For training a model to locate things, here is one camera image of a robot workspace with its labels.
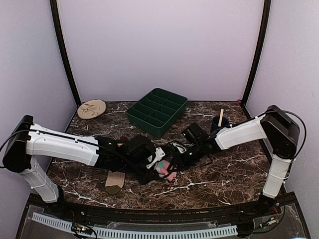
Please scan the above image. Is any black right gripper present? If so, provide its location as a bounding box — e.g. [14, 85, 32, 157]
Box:
[167, 142, 204, 172]

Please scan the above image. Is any beige striped sock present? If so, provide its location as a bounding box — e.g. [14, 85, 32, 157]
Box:
[105, 157, 127, 195]

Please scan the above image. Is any pink patterned sock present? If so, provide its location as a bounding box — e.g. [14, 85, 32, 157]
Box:
[155, 160, 177, 182]

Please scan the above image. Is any green compartment tray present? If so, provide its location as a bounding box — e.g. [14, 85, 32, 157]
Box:
[127, 88, 188, 137]

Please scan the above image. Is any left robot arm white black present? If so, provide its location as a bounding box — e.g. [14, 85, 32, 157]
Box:
[1, 115, 165, 217]

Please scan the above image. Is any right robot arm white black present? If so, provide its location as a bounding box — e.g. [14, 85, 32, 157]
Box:
[172, 105, 303, 216]

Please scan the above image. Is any dark blue mug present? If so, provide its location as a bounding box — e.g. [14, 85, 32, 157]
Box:
[210, 115, 229, 133]

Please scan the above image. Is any wooden stick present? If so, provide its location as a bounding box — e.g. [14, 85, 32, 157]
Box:
[218, 109, 224, 127]

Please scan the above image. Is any round beige floral coaster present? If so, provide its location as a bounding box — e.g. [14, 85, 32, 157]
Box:
[77, 100, 106, 120]

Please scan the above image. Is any small circuit board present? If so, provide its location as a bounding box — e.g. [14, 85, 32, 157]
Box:
[71, 224, 93, 235]

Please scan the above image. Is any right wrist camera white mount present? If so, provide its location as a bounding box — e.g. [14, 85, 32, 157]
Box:
[173, 142, 187, 154]

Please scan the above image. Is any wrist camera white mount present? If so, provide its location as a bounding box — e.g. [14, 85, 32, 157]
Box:
[173, 142, 187, 154]
[146, 147, 166, 169]

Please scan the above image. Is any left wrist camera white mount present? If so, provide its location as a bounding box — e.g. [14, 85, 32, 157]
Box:
[146, 147, 166, 169]

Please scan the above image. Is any black front rail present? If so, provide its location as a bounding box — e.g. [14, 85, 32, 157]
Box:
[56, 202, 259, 224]

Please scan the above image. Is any white slotted cable duct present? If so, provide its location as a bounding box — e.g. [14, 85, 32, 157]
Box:
[31, 213, 238, 239]

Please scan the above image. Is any right black frame post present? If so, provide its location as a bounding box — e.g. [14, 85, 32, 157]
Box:
[241, 0, 272, 107]

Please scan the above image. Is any black frame post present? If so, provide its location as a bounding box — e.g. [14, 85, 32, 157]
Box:
[241, 0, 272, 107]
[49, 0, 81, 106]

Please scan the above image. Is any left black frame post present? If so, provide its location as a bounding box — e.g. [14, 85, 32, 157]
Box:
[49, 0, 81, 106]

